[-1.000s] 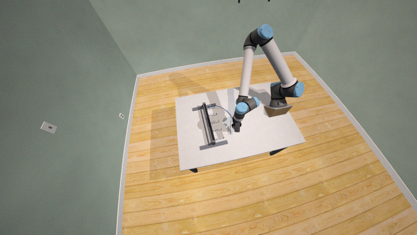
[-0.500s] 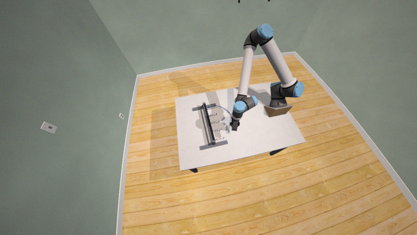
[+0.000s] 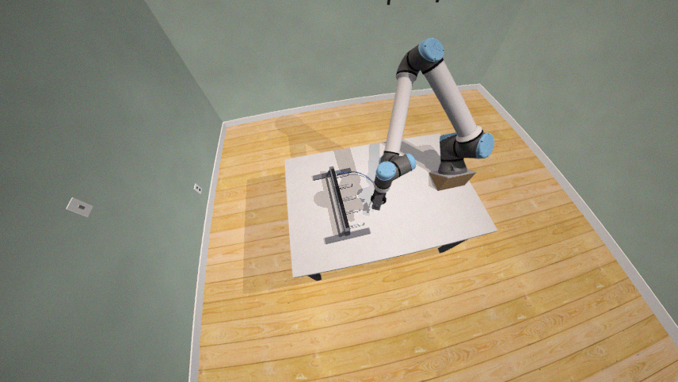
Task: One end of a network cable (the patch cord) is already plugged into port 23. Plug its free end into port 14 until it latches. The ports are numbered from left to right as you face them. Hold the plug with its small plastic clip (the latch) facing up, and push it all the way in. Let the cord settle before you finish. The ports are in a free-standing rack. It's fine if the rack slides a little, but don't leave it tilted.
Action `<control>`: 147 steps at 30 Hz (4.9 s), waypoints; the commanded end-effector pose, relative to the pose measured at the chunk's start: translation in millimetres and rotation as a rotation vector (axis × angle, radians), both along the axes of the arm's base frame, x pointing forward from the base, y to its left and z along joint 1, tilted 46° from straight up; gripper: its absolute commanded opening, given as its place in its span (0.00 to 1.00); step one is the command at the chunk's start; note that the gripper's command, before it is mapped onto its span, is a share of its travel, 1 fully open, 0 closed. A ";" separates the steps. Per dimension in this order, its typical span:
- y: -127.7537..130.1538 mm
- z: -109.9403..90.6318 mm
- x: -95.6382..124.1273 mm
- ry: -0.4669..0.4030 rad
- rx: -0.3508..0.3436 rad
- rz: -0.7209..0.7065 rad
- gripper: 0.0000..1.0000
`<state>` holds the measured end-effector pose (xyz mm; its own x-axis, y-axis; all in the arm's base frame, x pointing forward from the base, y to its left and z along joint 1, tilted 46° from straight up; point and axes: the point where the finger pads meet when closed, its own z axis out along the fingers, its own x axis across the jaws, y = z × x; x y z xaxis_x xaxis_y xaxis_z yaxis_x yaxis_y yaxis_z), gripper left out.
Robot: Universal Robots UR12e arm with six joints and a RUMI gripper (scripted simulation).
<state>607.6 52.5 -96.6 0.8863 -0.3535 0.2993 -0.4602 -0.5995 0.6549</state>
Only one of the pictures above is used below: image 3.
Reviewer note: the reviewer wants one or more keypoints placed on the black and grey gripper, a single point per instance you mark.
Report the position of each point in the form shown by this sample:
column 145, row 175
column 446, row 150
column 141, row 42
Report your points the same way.
column 384, row 197

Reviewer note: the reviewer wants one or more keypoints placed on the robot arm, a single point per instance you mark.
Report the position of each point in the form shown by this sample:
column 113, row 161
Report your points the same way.
column 471, row 141

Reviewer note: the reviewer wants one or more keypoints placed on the black network patch panel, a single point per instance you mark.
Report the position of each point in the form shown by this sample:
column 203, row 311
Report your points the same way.
column 347, row 234

